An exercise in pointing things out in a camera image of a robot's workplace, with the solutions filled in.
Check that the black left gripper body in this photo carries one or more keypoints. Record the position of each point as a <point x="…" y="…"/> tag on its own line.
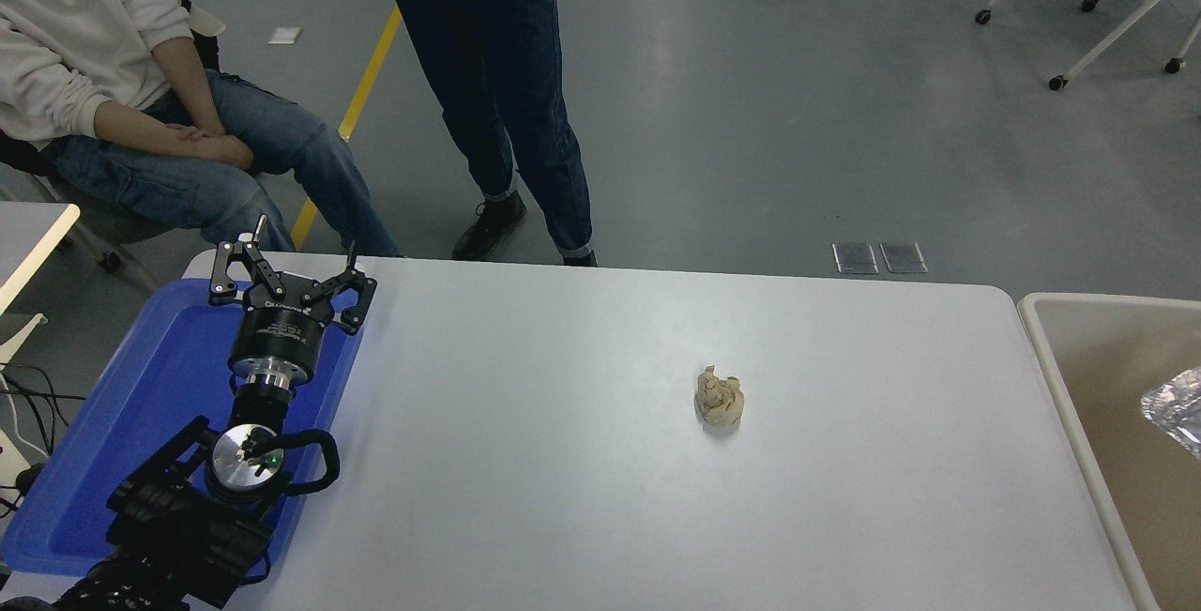
<point x="281" y="329"/>

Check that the silver foil tray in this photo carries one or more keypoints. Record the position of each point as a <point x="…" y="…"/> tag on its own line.
<point x="1178" y="409"/>

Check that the seated person's right forearm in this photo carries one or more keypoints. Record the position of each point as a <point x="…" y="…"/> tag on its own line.
<point x="131" y="123"/>

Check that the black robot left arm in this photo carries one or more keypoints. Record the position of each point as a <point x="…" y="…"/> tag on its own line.
<point x="169" y="536"/>

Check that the seated person's left forearm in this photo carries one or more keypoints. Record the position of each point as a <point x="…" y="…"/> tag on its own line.
<point x="188" y="85"/>

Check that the metal floor plate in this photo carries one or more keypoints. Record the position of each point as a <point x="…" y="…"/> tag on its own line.
<point x="855" y="258"/>
<point x="904" y="257"/>

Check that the seated person's left hand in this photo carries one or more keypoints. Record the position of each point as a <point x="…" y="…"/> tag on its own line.
<point x="230" y="153"/>

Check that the seated person's right hand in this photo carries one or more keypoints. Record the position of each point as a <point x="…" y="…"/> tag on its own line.
<point x="183" y="134"/>

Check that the blue plastic tray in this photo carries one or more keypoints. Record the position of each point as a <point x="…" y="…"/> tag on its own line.
<point x="159" y="376"/>

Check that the white paper scrap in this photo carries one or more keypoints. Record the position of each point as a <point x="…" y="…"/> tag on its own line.
<point x="284" y="35"/>

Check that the white side table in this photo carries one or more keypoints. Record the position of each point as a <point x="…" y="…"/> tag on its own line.
<point x="28" y="236"/>

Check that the black office chair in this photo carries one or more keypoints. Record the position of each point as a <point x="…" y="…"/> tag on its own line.
<point x="19" y="156"/>

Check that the standing person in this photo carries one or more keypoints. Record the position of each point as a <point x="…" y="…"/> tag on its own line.
<point x="488" y="57"/>

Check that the seated person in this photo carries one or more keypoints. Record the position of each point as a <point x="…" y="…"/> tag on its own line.
<point x="66" y="38"/>

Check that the white power strip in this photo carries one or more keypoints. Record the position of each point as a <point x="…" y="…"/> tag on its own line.
<point x="7" y="461"/>

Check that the crumpled tan paper ball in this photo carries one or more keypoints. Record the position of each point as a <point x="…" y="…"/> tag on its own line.
<point x="721" y="400"/>

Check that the large pale bin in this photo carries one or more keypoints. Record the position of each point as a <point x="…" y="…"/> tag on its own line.
<point x="1098" y="376"/>

